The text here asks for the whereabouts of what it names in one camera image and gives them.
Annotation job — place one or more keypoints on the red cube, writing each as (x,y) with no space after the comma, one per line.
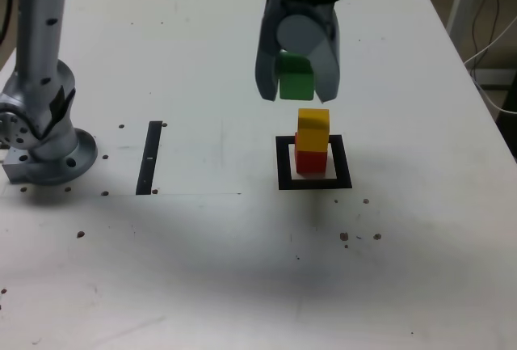
(311,163)

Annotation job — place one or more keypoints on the green cube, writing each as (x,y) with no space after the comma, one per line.
(297,85)

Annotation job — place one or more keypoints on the yellow cube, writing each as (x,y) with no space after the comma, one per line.
(313,133)

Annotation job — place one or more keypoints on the black tape strip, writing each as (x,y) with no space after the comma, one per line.
(147,164)

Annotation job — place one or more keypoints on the black tape square outline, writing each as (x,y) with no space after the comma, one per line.
(282,164)

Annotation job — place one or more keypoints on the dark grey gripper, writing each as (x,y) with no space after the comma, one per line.
(307,8)

